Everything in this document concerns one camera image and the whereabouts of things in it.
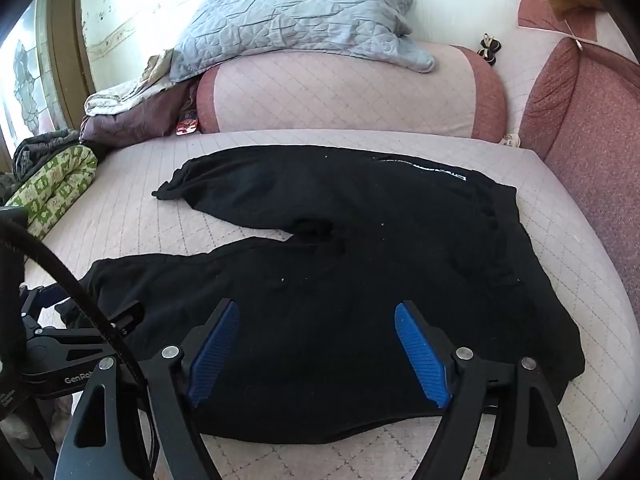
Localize black bow hair clip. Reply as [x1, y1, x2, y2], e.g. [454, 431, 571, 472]
[477, 34, 501, 67]

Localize pink bolster cushion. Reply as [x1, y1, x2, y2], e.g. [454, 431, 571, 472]
[196, 42, 510, 143]

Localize pink quilted mattress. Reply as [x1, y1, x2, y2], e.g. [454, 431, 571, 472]
[20, 129, 632, 480]

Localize red packet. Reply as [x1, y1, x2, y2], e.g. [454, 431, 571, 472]
[176, 110, 200, 137]

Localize cream cloth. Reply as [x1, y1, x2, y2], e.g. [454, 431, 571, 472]
[83, 50, 173, 117]

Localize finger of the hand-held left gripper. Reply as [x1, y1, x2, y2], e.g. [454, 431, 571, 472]
[30, 300, 146, 357]
[19, 284, 66, 328]

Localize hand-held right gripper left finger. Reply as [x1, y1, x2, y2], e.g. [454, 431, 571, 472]
[56, 298, 241, 480]

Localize black cable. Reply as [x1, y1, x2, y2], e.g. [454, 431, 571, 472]
[0, 219, 156, 480]

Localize wooden window frame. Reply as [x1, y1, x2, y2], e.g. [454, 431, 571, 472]
[47, 0, 96, 131]

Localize dark grey clothing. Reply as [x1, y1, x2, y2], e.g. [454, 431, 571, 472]
[12, 129, 81, 181]

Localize window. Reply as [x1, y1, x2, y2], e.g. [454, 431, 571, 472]
[0, 0, 66, 161]

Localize black pants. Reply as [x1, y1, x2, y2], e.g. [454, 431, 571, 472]
[55, 144, 587, 445]

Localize green patterned cloth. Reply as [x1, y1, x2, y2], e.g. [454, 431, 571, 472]
[5, 144, 99, 238]

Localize grey quilted blanket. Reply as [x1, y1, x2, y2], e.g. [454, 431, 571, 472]
[169, 0, 436, 82]

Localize maroon cloth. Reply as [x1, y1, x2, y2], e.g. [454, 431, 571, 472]
[80, 80, 201, 148]

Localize pink and red cushion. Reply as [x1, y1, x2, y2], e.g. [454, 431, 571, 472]
[517, 0, 613, 43]

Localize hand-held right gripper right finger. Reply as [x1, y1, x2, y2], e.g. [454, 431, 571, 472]
[394, 300, 581, 480]

